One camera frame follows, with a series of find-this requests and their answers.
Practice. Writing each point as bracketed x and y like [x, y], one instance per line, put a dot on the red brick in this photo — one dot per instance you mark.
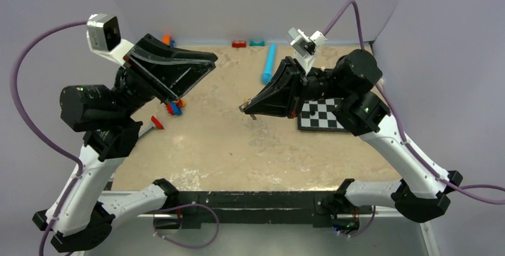
[239, 43]

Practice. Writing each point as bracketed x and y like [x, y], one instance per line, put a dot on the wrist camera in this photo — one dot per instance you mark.
[306, 48]
[104, 38]

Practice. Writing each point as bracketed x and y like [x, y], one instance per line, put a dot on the teal brick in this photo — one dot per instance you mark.
[257, 43]

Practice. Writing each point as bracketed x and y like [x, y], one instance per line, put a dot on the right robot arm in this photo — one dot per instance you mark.
[421, 193]

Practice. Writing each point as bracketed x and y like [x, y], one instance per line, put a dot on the colourful brick toy stack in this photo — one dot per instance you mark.
[175, 107]

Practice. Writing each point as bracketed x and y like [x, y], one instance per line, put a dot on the orange blue toy car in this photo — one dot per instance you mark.
[168, 40]

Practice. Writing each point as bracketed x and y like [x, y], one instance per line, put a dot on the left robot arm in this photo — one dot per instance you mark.
[79, 218]

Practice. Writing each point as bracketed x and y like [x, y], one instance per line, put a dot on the blue cylinder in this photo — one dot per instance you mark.
[267, 73]

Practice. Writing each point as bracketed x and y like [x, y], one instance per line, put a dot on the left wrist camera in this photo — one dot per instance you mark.
[104, 38]

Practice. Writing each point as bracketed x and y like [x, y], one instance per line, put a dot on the black white chessboard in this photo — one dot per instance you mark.
[323, 120]

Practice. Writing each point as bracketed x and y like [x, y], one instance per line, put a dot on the red tipped tool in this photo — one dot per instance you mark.
[153, 124]

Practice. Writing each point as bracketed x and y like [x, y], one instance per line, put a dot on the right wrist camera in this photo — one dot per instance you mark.
[306, 48]

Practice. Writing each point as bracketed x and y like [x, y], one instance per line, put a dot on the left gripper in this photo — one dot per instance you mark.
[183, 68]

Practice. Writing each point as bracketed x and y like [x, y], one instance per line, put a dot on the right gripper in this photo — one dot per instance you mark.
[274, 100]

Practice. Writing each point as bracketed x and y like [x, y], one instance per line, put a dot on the black chess pawn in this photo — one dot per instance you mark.
[312, 110]

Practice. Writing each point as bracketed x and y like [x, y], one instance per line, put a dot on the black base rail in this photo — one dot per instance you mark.
[315, 208]

